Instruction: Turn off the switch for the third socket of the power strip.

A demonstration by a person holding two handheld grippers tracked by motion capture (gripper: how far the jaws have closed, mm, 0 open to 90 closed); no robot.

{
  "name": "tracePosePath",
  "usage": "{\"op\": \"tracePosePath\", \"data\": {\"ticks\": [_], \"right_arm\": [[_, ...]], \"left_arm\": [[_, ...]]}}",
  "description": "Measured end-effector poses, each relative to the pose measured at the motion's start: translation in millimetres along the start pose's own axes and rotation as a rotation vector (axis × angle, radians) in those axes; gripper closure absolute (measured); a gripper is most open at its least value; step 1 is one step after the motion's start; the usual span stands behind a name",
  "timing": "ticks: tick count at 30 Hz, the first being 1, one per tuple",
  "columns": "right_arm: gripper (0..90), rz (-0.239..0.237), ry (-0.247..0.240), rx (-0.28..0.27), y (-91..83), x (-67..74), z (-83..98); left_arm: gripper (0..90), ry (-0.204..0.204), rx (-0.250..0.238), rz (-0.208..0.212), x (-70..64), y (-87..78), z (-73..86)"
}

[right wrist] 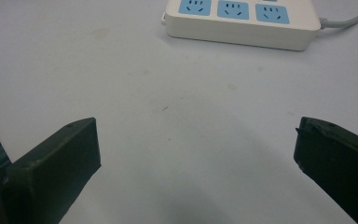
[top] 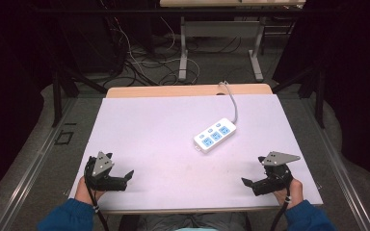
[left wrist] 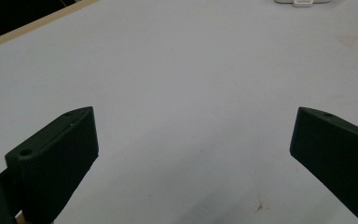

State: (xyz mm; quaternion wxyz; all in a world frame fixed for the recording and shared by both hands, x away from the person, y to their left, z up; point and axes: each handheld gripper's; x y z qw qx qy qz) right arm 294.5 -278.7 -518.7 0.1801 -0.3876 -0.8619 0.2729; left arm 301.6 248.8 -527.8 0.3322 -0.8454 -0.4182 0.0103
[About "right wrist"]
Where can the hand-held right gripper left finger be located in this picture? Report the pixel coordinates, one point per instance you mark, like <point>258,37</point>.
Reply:
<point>49,168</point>

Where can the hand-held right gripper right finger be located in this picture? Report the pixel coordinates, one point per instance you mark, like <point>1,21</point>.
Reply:
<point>338,161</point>

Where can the white power strip blue sockets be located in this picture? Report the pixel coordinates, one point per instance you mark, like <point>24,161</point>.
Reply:
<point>245,26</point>

